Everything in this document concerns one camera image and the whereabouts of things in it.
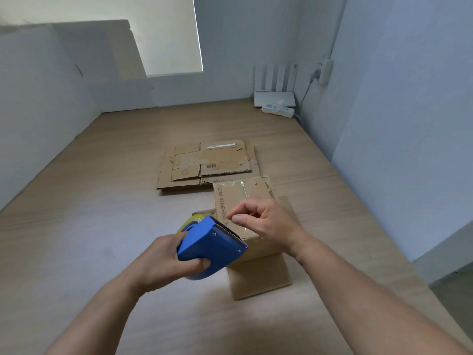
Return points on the person's right hand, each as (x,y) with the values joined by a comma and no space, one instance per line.
(275,225)

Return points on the bright window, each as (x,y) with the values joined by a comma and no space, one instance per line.
(166,33)

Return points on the plain cardboard box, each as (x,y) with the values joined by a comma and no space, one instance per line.
(258,280)

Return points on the person's left hand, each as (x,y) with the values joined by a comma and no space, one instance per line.
(159,266)

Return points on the person's right forearm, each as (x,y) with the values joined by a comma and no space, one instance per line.
(377,299)

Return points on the white power strip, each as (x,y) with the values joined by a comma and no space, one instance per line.
(286,112)

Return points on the large torn cardboard box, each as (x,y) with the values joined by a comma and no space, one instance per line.
(164,182)

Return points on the white foam partition board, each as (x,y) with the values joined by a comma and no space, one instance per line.
(40,114)

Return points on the white router with antennas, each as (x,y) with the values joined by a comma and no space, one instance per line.
(273,99)

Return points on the clear yellowish tape roll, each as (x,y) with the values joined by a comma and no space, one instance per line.
(192,219)

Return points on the person's left forearm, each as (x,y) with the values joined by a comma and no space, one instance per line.
(92,321)

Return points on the blue tape dispenser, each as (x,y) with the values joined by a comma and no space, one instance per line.
(207,244)

